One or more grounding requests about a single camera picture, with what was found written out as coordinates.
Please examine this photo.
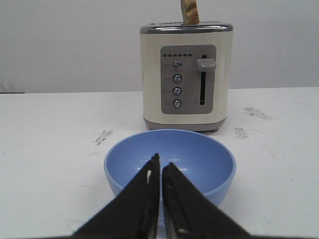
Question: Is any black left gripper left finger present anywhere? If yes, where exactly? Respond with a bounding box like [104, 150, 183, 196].
[72, 153, 160, 239]

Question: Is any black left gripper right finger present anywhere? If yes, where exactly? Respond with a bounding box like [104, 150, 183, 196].
[162, 163, 251, 239]

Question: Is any blue bowl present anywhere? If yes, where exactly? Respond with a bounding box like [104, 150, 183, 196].
[104, 129, 236, 206]

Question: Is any cream two-slot toaster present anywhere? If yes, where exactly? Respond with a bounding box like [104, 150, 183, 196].
[140, 21, 233, 131]

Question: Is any toast slice in toaster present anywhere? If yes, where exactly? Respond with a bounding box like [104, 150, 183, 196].
[180, 0, 200, 25]

